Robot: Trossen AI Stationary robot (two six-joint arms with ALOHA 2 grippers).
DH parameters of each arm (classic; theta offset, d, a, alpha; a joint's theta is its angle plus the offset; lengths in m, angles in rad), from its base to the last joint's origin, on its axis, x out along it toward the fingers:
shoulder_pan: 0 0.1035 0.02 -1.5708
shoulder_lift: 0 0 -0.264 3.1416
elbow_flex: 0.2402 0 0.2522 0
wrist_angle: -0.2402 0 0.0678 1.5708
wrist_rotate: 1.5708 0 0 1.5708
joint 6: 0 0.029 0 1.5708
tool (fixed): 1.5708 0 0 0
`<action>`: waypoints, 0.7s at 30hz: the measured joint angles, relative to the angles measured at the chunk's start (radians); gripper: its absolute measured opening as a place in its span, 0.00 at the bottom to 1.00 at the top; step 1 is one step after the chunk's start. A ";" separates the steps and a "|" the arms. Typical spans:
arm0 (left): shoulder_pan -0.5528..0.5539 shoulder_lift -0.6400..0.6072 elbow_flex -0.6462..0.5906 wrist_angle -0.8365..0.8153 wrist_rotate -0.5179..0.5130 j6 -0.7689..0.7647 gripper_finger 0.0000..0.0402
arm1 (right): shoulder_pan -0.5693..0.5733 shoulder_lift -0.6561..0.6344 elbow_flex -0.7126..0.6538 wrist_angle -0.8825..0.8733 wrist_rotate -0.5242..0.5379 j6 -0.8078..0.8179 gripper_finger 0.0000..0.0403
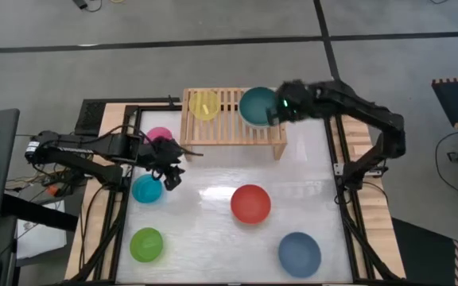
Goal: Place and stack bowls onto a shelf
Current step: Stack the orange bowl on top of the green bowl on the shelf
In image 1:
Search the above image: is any slatted wooden shelf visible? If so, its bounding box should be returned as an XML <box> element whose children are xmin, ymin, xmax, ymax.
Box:
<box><xmin>179</xmin><ymin>87</ymin><xmax>288</xmax><ymax>161</ymax></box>

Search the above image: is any cyan translucent bowl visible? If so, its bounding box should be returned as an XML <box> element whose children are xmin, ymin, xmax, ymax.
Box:
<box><xmin>131</xmin><ymin>173</ymin><xmax>164</xmax><ymax>204</ymax></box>

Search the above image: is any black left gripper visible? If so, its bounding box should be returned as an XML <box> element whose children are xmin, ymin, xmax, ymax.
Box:
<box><xmin>139</xmin><ymin>137</ymin><xmax>204</xmax><ymax>191</ymax></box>

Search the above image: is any black perforated case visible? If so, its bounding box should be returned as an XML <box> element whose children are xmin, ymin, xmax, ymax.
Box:
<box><xmin>73</xmin><ymin>99</ymin><xmax>109</xmax><ymax>138</ymax></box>

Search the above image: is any red bowl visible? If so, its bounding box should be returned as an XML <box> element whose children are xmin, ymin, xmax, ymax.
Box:
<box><xmin>230</xmin><ymin>184</ymin><xmax>272</xmax><ymax>226</ymax></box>

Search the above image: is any white table mat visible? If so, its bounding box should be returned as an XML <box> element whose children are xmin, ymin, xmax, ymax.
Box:
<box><xmin>115</xmin><ymin>109</ymin><xmax>353</xmax><ymax>284</ymax></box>

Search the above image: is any dark teal bowl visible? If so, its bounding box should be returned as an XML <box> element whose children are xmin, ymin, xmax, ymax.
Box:
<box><xmin>238</xmin><ymin>87</ymin><xmax>280</xmax><ymax>127</ymax></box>

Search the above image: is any green translucent bowl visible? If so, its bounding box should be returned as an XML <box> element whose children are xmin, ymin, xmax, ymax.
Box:
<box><xmin>129</xmin><ymin>227</ymin><xmax>165</xmax><ymax>264</ymax></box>

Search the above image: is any blue bowl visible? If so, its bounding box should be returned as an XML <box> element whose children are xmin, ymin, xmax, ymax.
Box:
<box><xmin>278</xmin><ymin>231</ymin><xmax>322</xmax><ymax>279</ymax></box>

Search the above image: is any yellow translucent bowl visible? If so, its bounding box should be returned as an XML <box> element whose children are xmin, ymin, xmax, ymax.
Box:
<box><xmin>188</xmin><ymin>90</ymin><xmax>221</xmax><ymax>122</ymax></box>

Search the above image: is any black floor mat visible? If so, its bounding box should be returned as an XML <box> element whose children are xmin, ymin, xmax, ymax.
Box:
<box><xmin>391</xmin><ymin>217</ymin><xmax>458</xmax><ymax>286</ymax></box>

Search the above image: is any pink translucent bowl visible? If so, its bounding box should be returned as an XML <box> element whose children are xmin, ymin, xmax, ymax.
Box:
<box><xmin>144</xmin><ymin>126</ymin><xmax>173</xmax><ymax>145</ymax></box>

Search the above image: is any white paper sheet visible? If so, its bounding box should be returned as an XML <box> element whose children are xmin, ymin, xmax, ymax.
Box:
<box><xmin>16</xmin><ymin>200</ymin><xmax>68</xmax><ymax>259</ymax></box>

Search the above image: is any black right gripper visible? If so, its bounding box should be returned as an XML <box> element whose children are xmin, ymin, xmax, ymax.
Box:
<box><xmin>266</xmin><ymin>79</ymin><xmax>320</xmax><ymax>126</ymax></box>

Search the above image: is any black bar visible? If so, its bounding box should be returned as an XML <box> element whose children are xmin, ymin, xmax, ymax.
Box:
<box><xmin>0</xmin><ymin>194</ymin><xmax>79</xmax><ymax>232</ymax></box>

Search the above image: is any black hanging cable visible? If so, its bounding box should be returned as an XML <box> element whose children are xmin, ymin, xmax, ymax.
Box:
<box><xmin>78</xmin><ymin>184</ymin><xmax>109</xmax><ymax>275</ymax></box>

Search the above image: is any black aluminium frame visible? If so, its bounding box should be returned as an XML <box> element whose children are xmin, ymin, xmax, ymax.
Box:
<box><xmin>69</xmin><ymin>97</ymin><xmax>405</xmax><ymax>286</ymax></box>

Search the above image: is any black power adapter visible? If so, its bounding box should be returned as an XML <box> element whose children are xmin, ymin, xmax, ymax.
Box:
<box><xmin>72</xmin><ymin>0</ymin><xmax>103</xmax><ymax>12</ymax></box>

